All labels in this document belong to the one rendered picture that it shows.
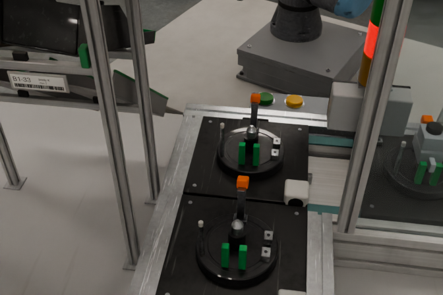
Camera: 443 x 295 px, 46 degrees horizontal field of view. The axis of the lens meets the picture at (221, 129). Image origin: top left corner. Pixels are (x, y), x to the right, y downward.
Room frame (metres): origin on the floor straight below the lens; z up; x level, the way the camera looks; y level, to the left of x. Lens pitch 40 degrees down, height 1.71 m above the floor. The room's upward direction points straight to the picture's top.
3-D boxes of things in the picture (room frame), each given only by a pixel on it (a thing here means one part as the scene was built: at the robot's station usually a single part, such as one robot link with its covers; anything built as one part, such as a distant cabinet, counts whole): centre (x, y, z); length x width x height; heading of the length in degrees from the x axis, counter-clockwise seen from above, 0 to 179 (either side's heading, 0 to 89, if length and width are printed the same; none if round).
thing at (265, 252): (0.56, -0.03, 1.01); 0.24 x 0.24 x 0.13; 82
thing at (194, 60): (1.32, -0.19, 0.84); 0.90 x 0.70 x 0.03; 58
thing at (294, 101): (1.00, -0.17, 0.96); 0.04 x 0.04 x 0.02
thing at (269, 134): (0.80, -0.06, 1.01); 0.24 x 0.24 x 0.13; 82
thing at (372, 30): (0.65, -0.23, 1.33); 0.05 x 0.05 x 0.05
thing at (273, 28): (1.36, -0.22, 1.00); 0.15 x 0.15 x 0.10
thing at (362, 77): (0.65, -0.23, 1.28); 0.05 x 0.05 x 0.05
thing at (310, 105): (1.00, -0.17, 0.93); 0.21 x 0.07 x 0.06; 82
